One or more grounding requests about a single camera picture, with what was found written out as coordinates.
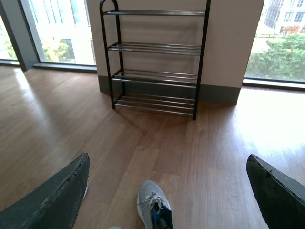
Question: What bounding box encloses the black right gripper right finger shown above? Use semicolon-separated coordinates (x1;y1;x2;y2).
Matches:
246;154;305;229

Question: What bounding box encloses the grey knit sneaker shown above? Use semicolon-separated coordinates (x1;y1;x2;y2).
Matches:
82;184;88;200
137;180;173;229

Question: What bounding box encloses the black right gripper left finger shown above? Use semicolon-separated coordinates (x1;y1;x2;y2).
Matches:
0;153;90;229

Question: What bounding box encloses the black metal shoe rack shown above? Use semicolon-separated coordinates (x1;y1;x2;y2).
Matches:
99;0;211;119

